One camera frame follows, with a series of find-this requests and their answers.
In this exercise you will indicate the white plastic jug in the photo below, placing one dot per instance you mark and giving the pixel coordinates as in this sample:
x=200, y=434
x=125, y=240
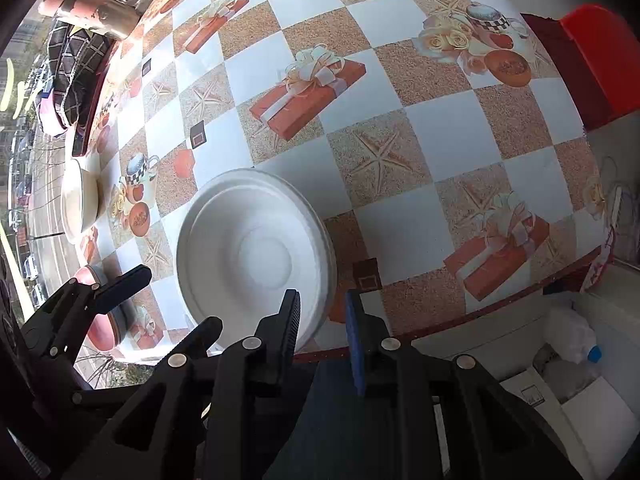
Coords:
x=570, y=332

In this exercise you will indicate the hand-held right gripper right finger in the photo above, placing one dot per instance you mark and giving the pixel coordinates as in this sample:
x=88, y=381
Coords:
x=355, y=345

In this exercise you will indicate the printed checked tablecloth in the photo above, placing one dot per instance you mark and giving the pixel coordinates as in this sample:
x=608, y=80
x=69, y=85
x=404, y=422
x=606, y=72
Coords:
x=440, y=125

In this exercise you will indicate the white bowl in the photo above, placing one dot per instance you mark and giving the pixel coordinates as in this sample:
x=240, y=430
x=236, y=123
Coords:
x=77, y=200
x=250, y=240

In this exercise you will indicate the pink oval plate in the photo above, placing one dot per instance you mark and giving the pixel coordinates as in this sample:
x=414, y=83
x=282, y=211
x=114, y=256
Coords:
x=100, y=332

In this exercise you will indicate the dark checked cloth bag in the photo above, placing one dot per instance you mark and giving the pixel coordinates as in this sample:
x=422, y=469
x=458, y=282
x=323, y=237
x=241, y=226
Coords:
x=70, y=70

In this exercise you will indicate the red plastic chair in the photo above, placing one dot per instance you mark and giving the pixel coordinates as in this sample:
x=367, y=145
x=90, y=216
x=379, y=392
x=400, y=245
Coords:
x=555, y=65
x=600, y=55

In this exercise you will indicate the white box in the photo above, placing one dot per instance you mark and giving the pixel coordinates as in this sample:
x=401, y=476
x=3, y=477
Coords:
x=600, y=425

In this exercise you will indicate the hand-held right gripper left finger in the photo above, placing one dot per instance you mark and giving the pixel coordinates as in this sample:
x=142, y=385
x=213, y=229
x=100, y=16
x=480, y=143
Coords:
x=287, y=325

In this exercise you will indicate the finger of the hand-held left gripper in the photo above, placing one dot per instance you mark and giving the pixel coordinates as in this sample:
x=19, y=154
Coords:
x=125, y=282
x=102, y=399

